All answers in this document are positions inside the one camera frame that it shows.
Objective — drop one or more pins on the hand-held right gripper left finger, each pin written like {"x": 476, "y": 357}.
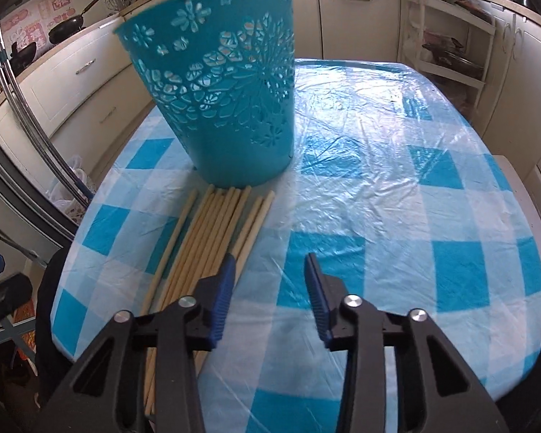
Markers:
{"x": 221, "y": 306}

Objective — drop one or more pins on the pink wall stickers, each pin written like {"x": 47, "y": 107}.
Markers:
{"x": 31, "y": 27}

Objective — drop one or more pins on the teal perforated plastic basket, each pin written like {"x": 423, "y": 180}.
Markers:
{"x": 234, "y": 144}

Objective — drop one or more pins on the blue white checked tablecloth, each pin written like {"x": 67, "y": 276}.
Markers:
{"x": 387, "y": 189}

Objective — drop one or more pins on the small black pan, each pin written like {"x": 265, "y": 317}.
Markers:
{"x": 25, "y": 56}

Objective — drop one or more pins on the cream drawer cabinet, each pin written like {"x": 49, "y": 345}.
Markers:
{"x": 63, "y": 85}

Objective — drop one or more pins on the dark pot in cart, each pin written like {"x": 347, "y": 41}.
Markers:
{"x": 455, "y": 61}

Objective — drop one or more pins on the bundle of wooden chopsticks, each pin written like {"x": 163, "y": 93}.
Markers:
{"x": 203, "y": 234}

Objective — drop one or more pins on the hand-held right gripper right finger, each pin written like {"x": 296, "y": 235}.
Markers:
{"x": 320, "y": 311}

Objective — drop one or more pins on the cream counter cabinet with drawers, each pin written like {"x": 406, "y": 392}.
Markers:
{"x": 527, "y": 76}

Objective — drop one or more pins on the cream base cabinets with doors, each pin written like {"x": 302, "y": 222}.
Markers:
{"x": 342, "y": 27}

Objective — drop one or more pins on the white rolling cart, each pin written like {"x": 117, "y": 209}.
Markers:
{"x": 475, "y": 20}

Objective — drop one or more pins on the floral bin with plastic bag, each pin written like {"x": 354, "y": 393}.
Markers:
{"x": 72, "y": 176}

